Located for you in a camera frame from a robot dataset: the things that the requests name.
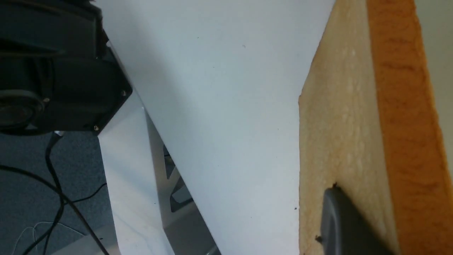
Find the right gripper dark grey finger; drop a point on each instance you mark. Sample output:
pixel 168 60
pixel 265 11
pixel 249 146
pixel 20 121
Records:
pixel 350 228

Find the toast slice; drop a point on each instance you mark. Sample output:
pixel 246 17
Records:
pixel 373 113

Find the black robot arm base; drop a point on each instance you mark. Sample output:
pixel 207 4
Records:
pixel 57 71

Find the aluminium table frame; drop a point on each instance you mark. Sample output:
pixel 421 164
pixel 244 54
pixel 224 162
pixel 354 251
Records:
pixel 183 224

